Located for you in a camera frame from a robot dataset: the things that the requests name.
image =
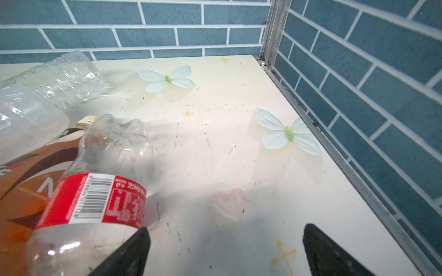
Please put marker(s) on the clear plastic bottle near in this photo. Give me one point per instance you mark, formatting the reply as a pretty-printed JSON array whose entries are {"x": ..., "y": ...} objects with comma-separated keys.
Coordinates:
[{"x": 28, "y": 121}]

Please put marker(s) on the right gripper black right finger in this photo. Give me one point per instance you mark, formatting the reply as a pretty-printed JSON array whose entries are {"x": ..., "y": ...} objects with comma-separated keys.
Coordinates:
[{"x": 326, "y": 258}]

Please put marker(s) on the clear ribbed crushed bottle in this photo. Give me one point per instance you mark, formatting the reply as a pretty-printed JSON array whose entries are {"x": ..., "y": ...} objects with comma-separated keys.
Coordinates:
[{"x": 65, "y": 81}]

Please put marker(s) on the red label clear bottle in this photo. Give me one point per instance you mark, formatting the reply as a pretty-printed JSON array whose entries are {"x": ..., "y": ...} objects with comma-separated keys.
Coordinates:
[{"x": 99, "y": 202}]

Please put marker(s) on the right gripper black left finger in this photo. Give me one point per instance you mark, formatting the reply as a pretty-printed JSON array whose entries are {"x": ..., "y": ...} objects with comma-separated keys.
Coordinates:
[{"x": 129, "y": 259}]

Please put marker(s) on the brown label drink bottle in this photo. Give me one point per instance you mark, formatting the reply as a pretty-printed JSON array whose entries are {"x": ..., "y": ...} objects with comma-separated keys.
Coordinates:
[{"x": 27, "y": 184}]

